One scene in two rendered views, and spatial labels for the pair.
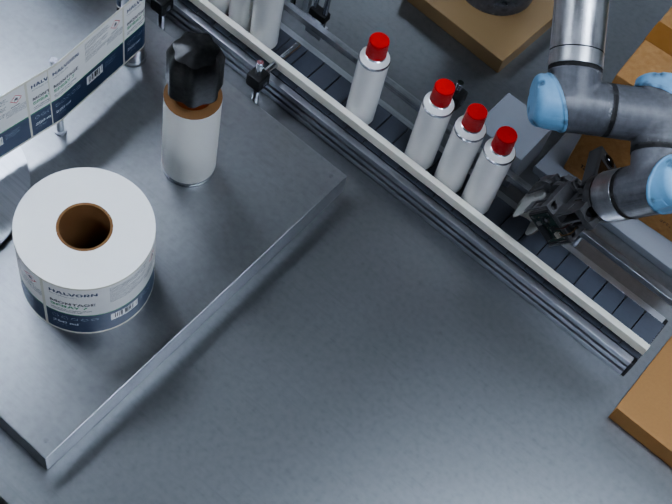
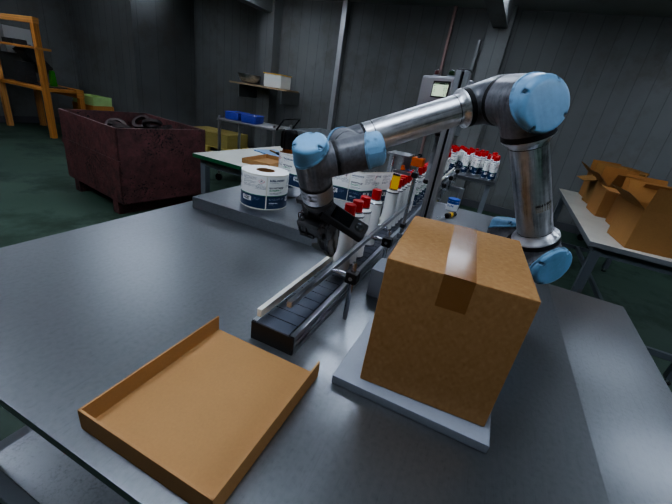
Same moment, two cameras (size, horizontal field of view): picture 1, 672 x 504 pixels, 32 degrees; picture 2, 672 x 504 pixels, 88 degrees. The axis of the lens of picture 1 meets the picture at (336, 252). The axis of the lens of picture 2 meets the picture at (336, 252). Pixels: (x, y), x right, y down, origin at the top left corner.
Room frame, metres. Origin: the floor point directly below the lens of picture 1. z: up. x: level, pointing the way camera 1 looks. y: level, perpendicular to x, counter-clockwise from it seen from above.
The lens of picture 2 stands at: (1.02, -1.14, 1.35)
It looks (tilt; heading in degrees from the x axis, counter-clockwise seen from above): 24 degrees down; 85
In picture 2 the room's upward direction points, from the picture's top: 9 degrees clockwise
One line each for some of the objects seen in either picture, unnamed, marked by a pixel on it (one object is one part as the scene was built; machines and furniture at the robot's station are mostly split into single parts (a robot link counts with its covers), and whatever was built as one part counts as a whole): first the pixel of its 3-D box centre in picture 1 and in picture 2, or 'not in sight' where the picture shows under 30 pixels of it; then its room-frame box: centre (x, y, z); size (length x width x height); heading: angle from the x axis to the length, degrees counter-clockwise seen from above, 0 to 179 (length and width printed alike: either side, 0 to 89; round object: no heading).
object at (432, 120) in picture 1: (431, 124); (360, 226); (1.17, -0.09, 0.98); 0.05 x 0.05 x 0.20
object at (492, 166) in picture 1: (490, 170); (345, 237); (1.11, -0.20, 0.98); 0.05 x 0.05 x 0.20
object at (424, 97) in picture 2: not in sight; (440, 105); (1.44, 0.28, 1.38); 0.17 x 0.10 x 0.19; 119
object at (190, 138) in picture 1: (192, 110); not in sight; (1.03, 0.27, 1.03); 0.09 x 0.09 x 0.30
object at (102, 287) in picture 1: (86, 251); (264, 186); (0.79, 0.35, 0.95); 0.20 x 0.20 x 0.14
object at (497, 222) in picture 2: not in sight; (507, 238); (1.62, -0.15, 1.03); 0.13 x 0.12 x 0.14; 101
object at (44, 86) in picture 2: not in sight; (54, 79); (-3.91, 5.88, 0.88); 1.37 x 1.22 x 1.77; 152
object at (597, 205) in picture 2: not in sight; (618, 194); (3.47, 1.61, 0.97); 0.45 x 0.44 x 0.37; 155
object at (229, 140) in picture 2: not in sight; (217, 140); (-1.15, 6.29, 0.19); 1.14 x 0.79 x 0.38; 152
